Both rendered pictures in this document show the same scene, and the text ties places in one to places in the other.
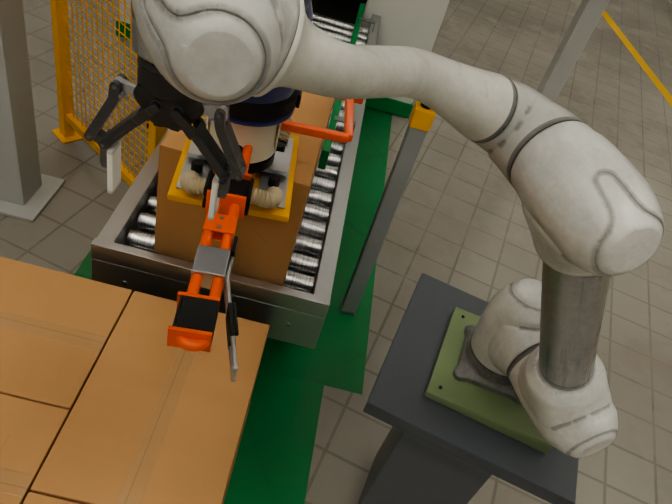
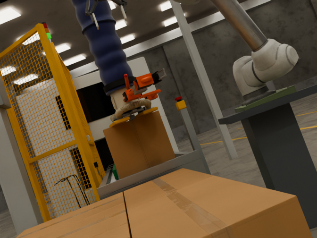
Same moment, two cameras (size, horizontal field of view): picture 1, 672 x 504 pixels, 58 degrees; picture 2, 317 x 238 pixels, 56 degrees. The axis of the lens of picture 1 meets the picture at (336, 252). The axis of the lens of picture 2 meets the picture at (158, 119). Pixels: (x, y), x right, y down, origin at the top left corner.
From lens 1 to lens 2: 1.36 m
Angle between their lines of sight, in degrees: 45
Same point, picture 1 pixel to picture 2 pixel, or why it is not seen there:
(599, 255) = not seen: outside the picture
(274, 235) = (160, 140)
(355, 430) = not seen: hidden behind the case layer
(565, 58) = (223, 130)
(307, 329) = (199, 169)
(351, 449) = not seen: hidden behind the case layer
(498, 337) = (244, 74)
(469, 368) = (250, 99)
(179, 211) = (122, 155)
